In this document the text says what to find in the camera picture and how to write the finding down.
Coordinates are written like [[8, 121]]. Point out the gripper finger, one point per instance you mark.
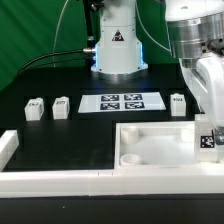
[[219, 136]]

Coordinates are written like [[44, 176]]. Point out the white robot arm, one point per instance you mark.
[[195, 31]]

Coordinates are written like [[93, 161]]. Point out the white U-shaped fence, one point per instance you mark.
[[128, 180]]

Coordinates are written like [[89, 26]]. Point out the white sheet with tags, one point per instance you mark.
[[121, 102]]

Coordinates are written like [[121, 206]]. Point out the white square table top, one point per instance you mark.
[[166, 144]]

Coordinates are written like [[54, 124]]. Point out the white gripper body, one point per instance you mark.
[[206, 83]]

